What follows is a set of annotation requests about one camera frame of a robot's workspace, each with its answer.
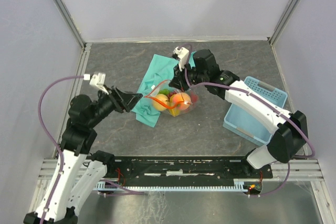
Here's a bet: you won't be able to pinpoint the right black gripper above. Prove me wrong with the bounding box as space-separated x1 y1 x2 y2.
169 60 208 92

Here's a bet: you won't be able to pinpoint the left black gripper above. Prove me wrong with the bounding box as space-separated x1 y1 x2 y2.
88 83 143 127

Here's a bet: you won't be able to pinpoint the clear zip top bag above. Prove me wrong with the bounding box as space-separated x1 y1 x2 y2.
144 80 200 117

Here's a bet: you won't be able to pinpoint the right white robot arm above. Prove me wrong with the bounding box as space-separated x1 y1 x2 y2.
169 47 308 177

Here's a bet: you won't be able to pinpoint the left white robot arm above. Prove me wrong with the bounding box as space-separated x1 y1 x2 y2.
23 87 142 223

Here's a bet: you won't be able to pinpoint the fake strawberries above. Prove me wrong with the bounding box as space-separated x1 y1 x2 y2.
168 91 178 98

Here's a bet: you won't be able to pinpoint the fake green grapes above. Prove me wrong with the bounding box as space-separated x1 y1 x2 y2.
159 89 170 97

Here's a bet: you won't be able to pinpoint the fake peach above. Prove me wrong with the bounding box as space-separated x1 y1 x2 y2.
170 92 192 111

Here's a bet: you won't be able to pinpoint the yellow fake lemon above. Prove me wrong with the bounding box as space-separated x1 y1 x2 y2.
152 93 170 111

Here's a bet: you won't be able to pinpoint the yellow fake starfruit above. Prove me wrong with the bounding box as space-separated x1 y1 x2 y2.
169 108 181 117

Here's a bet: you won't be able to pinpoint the teal t-shirt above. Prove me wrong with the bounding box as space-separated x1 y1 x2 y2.
131 50 202 128

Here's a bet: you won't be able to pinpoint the light blue plastic basket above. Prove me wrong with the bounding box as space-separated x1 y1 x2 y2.
223 76 288 146

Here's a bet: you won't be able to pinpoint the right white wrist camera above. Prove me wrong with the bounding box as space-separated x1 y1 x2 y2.
172 47 192 71

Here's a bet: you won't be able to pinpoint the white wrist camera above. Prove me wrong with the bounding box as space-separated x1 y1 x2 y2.
172 47 192 71
83 72 108 94

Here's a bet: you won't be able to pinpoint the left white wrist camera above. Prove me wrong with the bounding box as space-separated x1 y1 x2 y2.
83 72 108 94

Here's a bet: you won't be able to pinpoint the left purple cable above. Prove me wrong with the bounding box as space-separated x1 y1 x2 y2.
38 76 91 224

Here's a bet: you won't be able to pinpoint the light blue cable duct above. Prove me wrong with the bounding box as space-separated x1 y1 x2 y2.
93 181 248 193

